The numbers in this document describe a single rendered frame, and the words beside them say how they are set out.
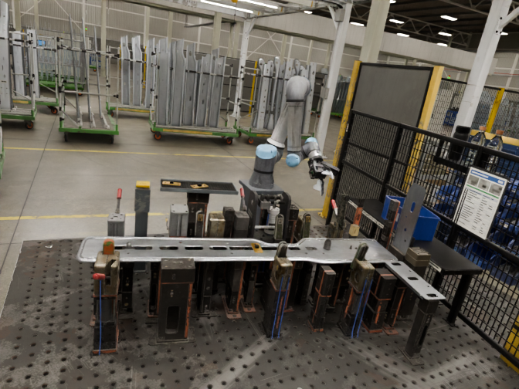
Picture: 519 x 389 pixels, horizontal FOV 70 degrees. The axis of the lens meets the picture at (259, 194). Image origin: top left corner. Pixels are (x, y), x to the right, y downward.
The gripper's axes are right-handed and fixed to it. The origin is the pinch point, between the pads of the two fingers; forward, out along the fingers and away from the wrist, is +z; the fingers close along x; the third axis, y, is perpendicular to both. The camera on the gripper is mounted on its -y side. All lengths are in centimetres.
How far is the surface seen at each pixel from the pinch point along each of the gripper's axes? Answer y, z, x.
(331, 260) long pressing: 15, 47, 8
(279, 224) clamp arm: 32.8, 24.4, 0.1
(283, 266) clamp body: 42, 54, 17
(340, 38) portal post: -284, -582, -213
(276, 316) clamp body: 41, 67, -2
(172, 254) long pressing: 83, 43, 5
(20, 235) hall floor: 202, -83, -197
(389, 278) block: -7, 58, 13
